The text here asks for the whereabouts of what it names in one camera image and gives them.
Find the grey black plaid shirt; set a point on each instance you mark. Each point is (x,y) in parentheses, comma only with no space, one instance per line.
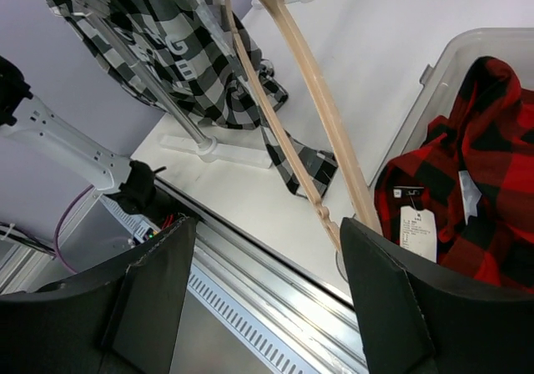
(185,46)

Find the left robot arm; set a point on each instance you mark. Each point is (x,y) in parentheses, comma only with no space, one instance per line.
(28,120)

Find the clear plastic bin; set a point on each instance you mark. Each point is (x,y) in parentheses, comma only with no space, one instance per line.
(440,86)

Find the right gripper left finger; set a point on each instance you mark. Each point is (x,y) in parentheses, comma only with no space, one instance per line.
(121,316)

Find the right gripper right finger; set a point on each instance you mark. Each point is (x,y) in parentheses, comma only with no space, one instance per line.
(415,316)

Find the aluminium front rail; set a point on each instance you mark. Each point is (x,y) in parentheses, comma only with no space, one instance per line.
(333,324)

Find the beige plastic hanger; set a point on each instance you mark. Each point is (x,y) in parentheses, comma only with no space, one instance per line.
(317,50)

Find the slotted cable duct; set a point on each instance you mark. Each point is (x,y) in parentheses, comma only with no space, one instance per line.
(254,292)

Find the red black plaid shirt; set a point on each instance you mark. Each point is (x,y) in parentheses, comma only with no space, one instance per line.
(474,173)

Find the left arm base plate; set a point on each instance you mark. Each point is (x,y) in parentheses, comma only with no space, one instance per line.
(157,206)

